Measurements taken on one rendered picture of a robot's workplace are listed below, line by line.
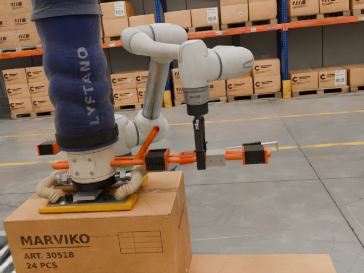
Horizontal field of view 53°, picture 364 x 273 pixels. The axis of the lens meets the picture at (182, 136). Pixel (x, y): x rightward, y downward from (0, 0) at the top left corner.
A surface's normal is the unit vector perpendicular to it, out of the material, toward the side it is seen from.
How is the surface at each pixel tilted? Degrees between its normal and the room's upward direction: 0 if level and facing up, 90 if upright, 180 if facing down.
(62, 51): 78
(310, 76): 89
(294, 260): 0
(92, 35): 103
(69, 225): 90
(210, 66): 89
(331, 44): 90
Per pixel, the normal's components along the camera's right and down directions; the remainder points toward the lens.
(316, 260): -0.10, -0.96
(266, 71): -0.10, 0.30
